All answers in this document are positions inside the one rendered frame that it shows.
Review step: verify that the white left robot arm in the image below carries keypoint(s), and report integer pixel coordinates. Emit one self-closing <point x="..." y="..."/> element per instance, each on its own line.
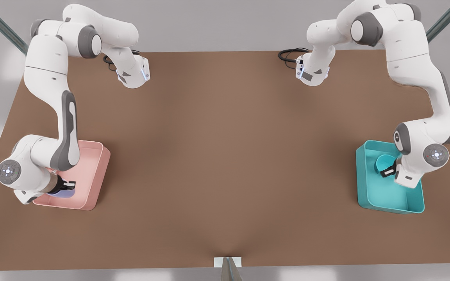
<point x="412" y="58"/>

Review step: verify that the teal cup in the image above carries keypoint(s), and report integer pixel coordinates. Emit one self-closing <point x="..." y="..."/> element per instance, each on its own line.
<point x="384" y="161"/>

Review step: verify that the teal plastic box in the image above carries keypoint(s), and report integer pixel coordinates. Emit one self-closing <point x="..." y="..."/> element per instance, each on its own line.
<point x="385" y="191"/>

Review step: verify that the lavender bowl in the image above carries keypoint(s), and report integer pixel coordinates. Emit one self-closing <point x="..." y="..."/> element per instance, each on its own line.
<point x="64" y="192"/>

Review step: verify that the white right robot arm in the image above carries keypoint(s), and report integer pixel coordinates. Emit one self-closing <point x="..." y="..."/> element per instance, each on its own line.
<point x="49" y="86"/>

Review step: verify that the silver frame post with foot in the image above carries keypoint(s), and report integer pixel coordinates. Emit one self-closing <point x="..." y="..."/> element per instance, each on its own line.
<point x="228" y="268"/>

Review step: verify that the pink plastic box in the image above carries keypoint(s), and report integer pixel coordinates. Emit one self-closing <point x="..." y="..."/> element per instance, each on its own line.
<point x="86" y="175"/>

